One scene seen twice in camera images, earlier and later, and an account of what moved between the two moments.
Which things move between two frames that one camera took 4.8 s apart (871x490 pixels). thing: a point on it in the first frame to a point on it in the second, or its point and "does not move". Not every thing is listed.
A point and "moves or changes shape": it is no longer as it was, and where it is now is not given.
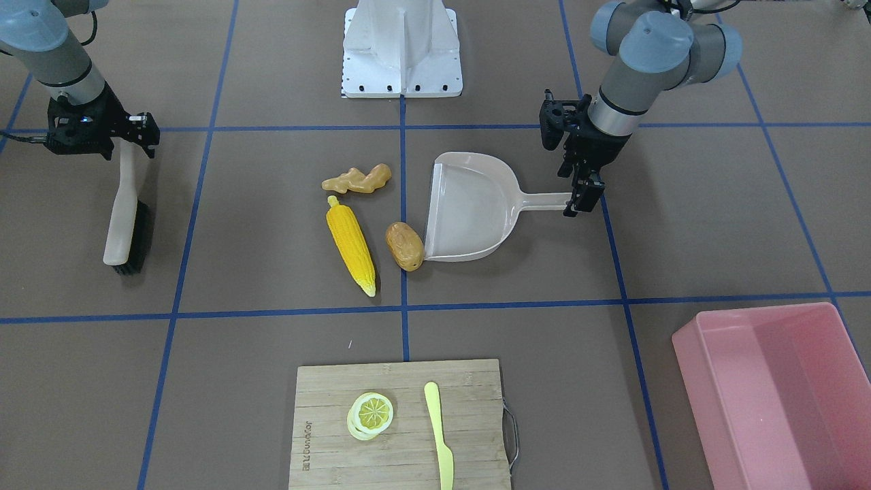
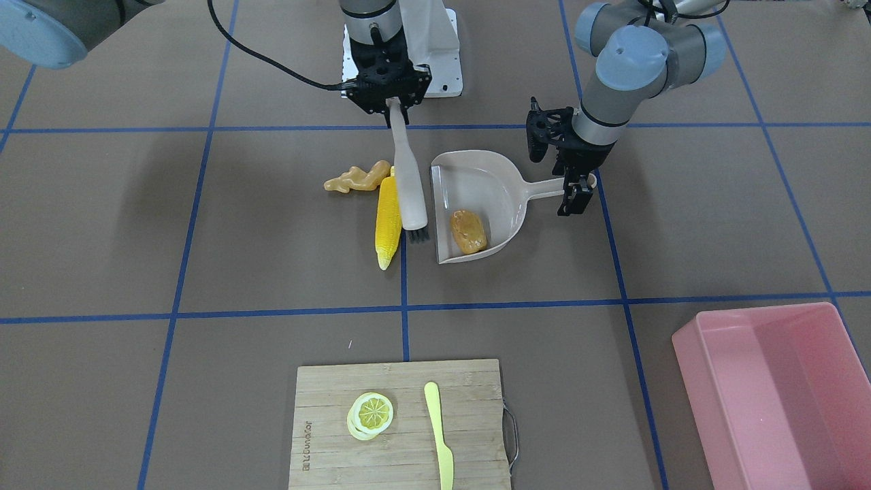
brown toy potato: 405,246 to 469,231
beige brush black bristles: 129,243 to 411,186
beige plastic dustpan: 475,204 moves or changes shape
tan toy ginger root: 356,180 does not move
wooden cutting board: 405,456 does not move
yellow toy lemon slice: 369,414 does not move
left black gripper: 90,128 to 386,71
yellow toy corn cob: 352,239 to 388,219
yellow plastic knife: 444,454 does not move
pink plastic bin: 780,397 does not move
